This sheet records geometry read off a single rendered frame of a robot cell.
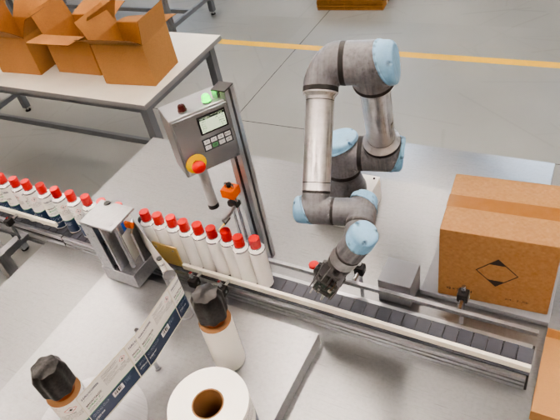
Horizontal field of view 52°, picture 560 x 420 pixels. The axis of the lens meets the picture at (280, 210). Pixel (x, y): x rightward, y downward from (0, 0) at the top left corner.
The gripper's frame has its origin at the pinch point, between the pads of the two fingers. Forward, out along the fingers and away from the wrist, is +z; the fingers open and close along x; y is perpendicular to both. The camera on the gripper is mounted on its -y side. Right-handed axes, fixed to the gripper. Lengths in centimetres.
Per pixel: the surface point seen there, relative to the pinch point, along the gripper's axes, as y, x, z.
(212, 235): 1.3, -35.4, 5.4
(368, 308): -1.5, 15.4, -2.6
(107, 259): 16, -61, 29
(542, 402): 8, 60, -23
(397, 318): -0.9, 23.0, -7.0
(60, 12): -134, -205, 104
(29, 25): -114, -210, 105
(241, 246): 2.0, -26.0, 0.9
